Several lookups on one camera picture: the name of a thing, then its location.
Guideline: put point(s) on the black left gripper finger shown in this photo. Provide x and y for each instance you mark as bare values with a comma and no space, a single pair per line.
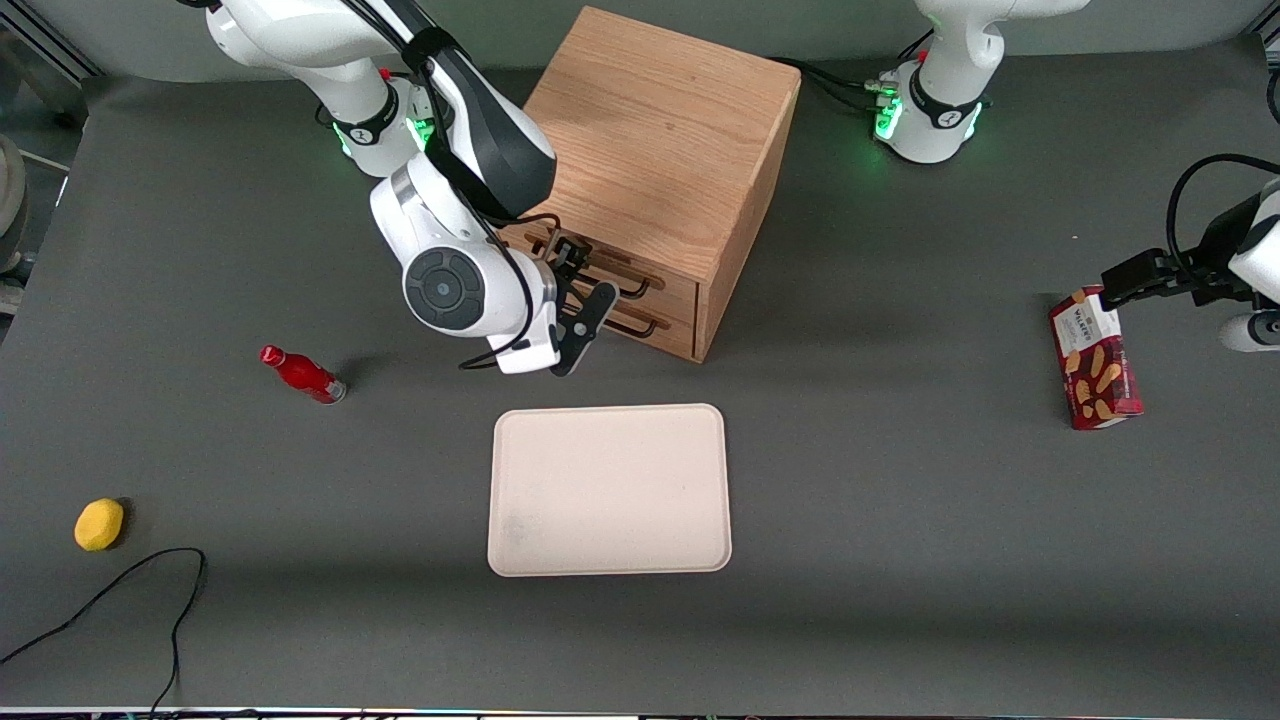
1140,272
1165,288

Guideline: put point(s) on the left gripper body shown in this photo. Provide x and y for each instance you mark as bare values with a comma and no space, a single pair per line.
1216,246

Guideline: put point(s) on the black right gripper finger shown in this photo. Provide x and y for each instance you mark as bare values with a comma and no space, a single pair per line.
568,260
585,325

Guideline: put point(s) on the wooden drawer without front scratches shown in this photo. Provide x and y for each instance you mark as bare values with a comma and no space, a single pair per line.
680,295

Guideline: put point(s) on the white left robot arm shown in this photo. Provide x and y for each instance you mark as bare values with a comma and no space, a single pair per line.
950,60

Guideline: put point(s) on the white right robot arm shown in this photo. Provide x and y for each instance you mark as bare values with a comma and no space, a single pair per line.
440,290

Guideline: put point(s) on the red shortbread cookie box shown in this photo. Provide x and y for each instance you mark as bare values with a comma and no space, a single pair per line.
1095,365

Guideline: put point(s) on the oak wooden cabinet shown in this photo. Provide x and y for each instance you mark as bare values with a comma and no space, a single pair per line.
650,130

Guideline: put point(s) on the beige rectangular tray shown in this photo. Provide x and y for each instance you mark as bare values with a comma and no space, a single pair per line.
610,490

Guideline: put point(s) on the red plastic bottle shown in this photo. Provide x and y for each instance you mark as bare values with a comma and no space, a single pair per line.
302,375

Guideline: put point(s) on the yellow lemon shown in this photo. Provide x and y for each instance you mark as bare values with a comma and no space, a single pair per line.
99,525

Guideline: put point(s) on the grey rounded object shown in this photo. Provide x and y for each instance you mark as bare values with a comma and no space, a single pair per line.
10,200

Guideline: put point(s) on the aluminium frame rail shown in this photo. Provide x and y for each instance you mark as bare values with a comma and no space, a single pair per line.
50,40

